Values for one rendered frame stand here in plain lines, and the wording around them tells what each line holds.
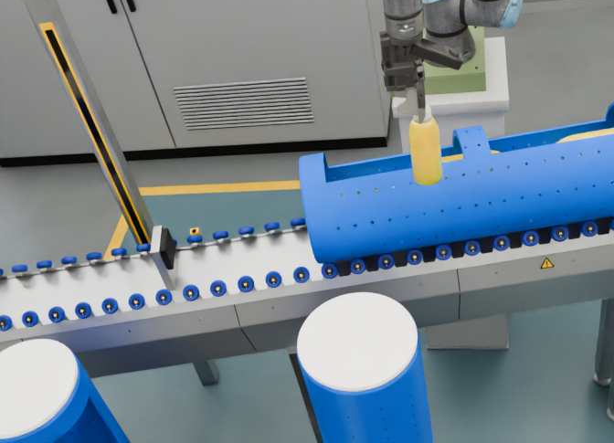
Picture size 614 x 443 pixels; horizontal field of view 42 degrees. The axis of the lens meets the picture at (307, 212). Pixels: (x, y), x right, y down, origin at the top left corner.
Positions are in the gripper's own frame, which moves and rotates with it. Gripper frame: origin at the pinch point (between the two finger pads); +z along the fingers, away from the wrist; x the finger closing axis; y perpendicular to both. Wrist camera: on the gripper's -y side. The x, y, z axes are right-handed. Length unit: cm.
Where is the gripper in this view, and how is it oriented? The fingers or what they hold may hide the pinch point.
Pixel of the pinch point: (421, 111)
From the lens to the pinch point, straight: 176.8
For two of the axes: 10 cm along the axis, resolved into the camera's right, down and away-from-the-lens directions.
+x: 0.2, 6.5, -7.6
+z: 1.6, 7.4, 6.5
